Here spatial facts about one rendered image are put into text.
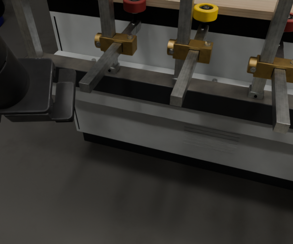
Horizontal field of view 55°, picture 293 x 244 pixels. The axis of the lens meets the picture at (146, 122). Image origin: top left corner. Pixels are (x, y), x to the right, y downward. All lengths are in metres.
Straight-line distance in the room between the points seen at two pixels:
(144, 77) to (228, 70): 0.35
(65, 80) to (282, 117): 0.52
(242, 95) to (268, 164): 0.61
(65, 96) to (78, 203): 1.20
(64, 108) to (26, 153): 1.48
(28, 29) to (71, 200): 0.84
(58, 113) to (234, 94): 0.72
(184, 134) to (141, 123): 0.23
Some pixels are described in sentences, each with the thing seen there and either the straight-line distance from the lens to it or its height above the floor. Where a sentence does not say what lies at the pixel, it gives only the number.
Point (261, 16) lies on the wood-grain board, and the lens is 1.07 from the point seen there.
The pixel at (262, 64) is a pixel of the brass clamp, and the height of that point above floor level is 0.83.
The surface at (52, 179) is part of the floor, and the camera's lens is 1.63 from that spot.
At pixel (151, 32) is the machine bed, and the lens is 1.16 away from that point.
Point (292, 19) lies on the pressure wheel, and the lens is 1.01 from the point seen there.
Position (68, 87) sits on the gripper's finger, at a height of 1.06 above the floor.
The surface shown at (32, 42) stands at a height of 0.77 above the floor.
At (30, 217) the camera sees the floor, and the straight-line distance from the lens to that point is 1.53.
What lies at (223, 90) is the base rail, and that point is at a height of 0.70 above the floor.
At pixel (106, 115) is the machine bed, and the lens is 1.50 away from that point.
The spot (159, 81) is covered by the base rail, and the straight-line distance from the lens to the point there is 0.98.
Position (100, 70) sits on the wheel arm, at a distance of 0.82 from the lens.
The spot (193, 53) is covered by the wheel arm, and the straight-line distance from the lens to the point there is 0.87.
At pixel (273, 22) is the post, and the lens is 0.85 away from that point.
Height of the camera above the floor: 1.25
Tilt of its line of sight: 42 degrees down
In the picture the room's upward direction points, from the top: straight up
